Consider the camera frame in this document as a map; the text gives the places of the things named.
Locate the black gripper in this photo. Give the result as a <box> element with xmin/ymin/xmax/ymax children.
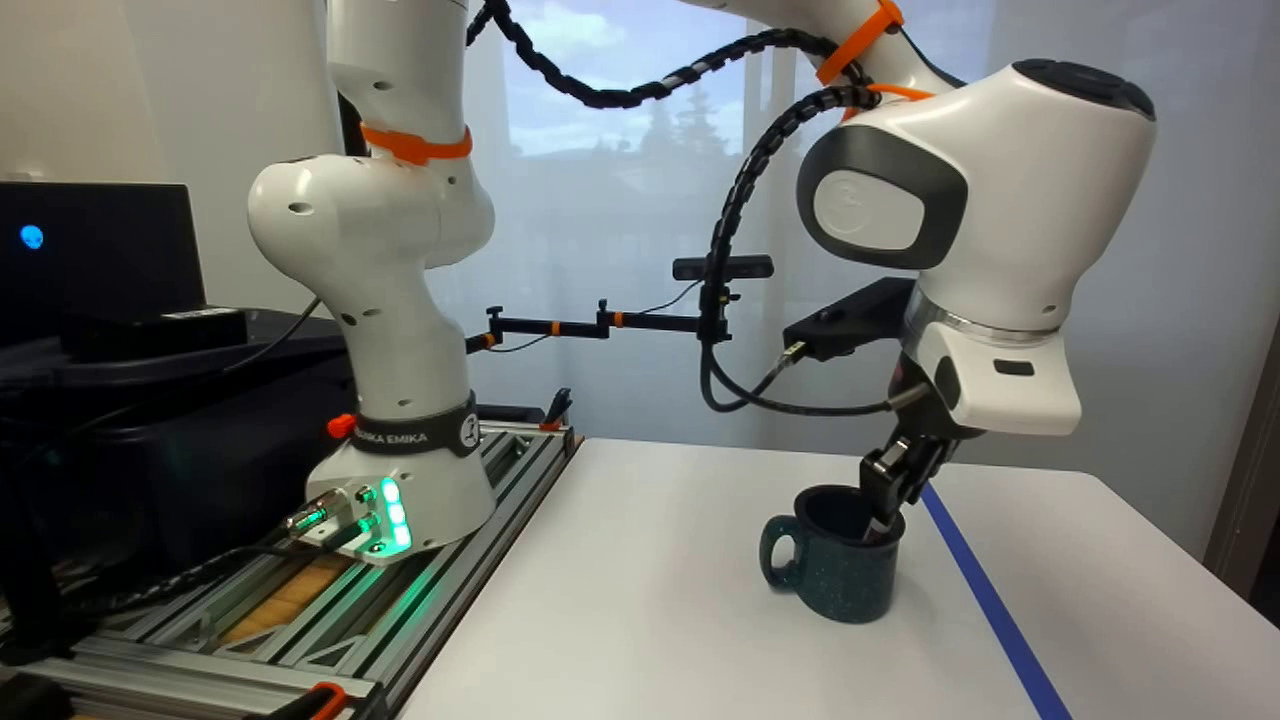
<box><xmin>854</xmin><ymin>378</ymin><xmax>971</xmax><ymax>544</ymax></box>

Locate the dark green speckled mug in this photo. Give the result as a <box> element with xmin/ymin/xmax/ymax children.
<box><xmin>757</xmin><ymin>482</ymin><xmax>908</xmax><ymax>628</ymax></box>

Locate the blue tape line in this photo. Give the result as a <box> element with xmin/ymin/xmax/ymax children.
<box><xmin>916</xmin><ymin>486</ymin><xmax>1079</xmax><ymax>720</ymax></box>

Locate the black computer case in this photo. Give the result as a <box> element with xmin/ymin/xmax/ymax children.
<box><xmin>0</xmin><ymin>310</ymin><xmax>360</xmax><ymax>644</ymax></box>

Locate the flat black device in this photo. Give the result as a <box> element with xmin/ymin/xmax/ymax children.
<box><xmin>55</xmin><ymin>304</ymin><xmax>250</xmax><ymax>370</ymax></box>

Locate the black computer monitor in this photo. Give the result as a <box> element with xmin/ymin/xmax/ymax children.
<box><xmin>0</xmin><ymin>180</ymin><xmax>209</xmax><ymax>339</ymax></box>

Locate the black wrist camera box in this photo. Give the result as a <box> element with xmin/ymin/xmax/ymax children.
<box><xmin>781</xmin><ymin>273</ymin><xmax>928</xmax><ymax>364</ymax></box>

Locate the black stereo camera bar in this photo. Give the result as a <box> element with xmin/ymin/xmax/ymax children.
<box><xmin>668</xmin><ymin>254</ymin><xmax>781</xmax><ymax>289</ymax></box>

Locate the black cable chain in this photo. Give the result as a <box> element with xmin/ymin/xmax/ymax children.
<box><xmin>465</xmin><ymin>0</ymin><xmax>894</xmax><ymax>420</ymax></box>

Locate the black frame clamp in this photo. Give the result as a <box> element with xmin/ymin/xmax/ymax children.
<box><xmin>536</xmin><ymin>383</ymin><xmax>580</xmax><ymax>442</ymax></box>

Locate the orange strap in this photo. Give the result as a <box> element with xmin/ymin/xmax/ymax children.
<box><xmin>810</xmin><ymin>0</ymin><xmax>941</xmax><ymax>111</ymax></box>
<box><xmin>360</xmin><ymin>119</ymin><xmax>475</xmax><ymax>174</ymax></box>

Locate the aluminium rail base frame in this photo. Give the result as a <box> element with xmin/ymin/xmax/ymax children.
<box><xmin>20</xmin><ymin>409</ymin><xmax>589</xmax><ymax>720</ymax></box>

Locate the orange frame bracket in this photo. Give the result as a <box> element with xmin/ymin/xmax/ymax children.
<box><xmin>302</xmin><ymin>681</ymin><xmax>355</xmax><ymax>720</ymax></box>

